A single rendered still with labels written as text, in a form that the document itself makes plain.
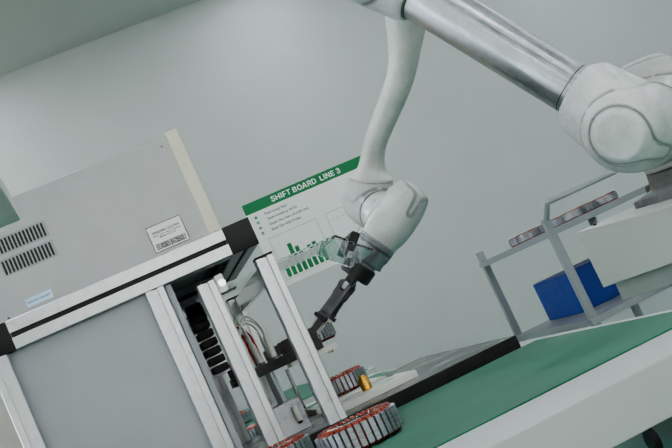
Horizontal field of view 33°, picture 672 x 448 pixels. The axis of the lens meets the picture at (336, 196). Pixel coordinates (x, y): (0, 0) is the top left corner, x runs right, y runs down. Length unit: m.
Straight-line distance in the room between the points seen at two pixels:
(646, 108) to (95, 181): 0.96
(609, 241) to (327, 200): 5.30
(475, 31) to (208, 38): 5.59
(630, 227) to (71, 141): 5.63
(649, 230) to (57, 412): 1.13
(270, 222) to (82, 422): 5.74
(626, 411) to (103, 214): 1.08
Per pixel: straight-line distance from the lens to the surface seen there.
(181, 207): 1.91
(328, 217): 7.49
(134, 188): 1.92
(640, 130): 2.04
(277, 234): 7.42
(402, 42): 2.46
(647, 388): 1.08
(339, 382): 2.18
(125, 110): 7.55
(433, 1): 2.23
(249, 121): 7.56
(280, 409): 1.93
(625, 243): 2.27
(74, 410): 1.75
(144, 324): 1.76
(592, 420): 1.06
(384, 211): 2.52
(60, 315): 1.75
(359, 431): 1.41
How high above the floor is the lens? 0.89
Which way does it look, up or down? 6 degrees up
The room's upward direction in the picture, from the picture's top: 25 degrees counter-clockwise
